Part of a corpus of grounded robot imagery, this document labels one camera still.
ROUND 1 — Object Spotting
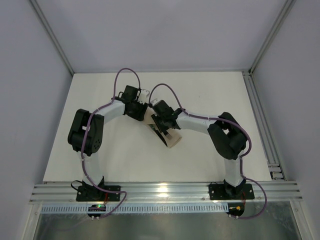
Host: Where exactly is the green handled knife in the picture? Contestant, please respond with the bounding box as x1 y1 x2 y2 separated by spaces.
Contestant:
148 124 168 147

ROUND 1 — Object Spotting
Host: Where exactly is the green handled fork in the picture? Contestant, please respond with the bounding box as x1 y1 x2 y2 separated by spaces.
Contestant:
163 131 173 140

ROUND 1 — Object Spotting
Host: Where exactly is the beige cloth napkin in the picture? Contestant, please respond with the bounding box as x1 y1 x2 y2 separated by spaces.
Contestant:
142 107 182 149

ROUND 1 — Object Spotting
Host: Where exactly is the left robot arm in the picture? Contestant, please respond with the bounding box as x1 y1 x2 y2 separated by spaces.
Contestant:
67 85 150 193

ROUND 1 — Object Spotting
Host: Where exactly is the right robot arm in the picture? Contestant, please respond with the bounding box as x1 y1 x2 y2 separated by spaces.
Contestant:
151 100 251 199

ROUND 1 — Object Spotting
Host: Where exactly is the left controller board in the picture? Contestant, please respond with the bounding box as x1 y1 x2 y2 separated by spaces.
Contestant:
86 203 106 219

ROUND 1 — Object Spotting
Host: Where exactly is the controller board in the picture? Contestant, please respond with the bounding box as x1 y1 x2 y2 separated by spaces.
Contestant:
226 203 245 218
86 203 106 219

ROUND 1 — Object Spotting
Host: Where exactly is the right controller board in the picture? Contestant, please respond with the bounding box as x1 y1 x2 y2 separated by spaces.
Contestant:
226 203 245 218

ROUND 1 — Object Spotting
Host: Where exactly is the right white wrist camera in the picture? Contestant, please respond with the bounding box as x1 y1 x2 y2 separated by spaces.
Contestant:
148 98 159 108

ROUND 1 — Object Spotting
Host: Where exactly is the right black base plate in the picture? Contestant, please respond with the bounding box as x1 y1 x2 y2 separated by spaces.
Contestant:
208 181 255 200

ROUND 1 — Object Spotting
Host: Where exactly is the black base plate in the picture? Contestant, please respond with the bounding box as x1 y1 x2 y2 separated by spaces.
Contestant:
208 181 255 200
76 185 120 202

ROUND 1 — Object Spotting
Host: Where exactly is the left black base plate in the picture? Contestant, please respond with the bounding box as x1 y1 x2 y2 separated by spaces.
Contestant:
76 185 120 202

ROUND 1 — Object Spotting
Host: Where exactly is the slotted grey cable duct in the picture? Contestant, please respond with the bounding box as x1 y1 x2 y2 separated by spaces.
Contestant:
40 202 228 214

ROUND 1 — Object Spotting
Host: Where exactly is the left aluminium frame post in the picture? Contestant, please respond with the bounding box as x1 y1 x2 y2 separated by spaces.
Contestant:
28 0 75 76

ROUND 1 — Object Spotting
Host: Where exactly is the aluminium frame post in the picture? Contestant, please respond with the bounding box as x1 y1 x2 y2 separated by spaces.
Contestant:
248 0 296 75
28 0 75 76

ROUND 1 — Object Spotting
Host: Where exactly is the aluminium right side rail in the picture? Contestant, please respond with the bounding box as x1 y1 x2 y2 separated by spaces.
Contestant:
242 71 287 181

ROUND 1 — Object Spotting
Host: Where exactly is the aluminium rail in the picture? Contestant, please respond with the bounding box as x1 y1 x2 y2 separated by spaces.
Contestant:
242 71 287 181
29 181 303 204

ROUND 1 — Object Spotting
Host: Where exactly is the aluminium front rail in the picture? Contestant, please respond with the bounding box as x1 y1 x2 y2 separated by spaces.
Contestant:
29 181 303 204

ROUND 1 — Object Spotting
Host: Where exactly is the right aluminium frame post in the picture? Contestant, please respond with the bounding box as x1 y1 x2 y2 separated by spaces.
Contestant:
248 0 296 75

